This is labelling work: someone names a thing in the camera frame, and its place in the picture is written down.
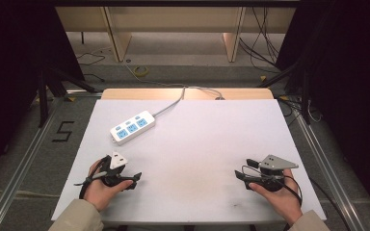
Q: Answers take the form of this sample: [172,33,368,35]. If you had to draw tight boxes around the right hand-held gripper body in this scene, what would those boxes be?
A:
[242,154,300,193]

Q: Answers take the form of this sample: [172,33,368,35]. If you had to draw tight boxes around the hand-held gripper cable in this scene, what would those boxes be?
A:
[240,165,352,231]
[73,156,111,200]

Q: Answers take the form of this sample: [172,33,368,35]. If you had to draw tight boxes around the beige wooden bench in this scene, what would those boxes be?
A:
[55,6,297,64]

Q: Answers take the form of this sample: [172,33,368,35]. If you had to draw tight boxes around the black metal stand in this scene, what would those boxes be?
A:
[255,60,313,125]
[37,65,98,129]

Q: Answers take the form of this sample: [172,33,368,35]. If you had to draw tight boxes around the light wooden table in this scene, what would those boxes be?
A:
[100,88,275,101]

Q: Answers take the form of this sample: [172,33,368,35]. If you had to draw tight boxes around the grey power strip cable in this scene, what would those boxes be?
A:
[151,86,225,117]

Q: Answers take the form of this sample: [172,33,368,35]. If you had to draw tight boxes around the black curtain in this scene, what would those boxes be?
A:
[0,0,86,188]
[275,0,370,223]

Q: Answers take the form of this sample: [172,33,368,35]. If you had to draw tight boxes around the white power strip blue sockets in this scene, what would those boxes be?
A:
[109,110,156,145]

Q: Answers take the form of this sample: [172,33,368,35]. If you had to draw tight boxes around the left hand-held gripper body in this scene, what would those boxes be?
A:
[100,151,130,189]

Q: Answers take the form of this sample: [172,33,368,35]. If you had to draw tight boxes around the person's left hand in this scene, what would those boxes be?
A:
[83,159,135,213]

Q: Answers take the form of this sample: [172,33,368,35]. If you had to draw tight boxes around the thin black floor cable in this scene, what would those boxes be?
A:
[75,52,107,83]

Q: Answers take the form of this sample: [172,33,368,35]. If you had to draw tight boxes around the white table board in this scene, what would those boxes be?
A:
[51,98,328,226]

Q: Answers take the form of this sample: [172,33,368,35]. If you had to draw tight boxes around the aluminium floor rail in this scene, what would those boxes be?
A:
[0,94,67,231]
[280,95,368,231]

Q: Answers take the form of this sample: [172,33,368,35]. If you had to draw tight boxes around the left hand-held gripper cable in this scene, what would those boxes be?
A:
[73,156,111,200]

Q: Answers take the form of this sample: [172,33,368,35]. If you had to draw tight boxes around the right hand-held gripper cable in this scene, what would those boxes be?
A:
[240,165,352,231]

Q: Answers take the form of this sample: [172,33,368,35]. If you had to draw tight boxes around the person's right hand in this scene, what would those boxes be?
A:
[248,168,304,226]

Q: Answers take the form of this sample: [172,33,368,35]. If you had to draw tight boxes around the bundle of black cables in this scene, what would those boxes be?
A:
[238,6,291,75]

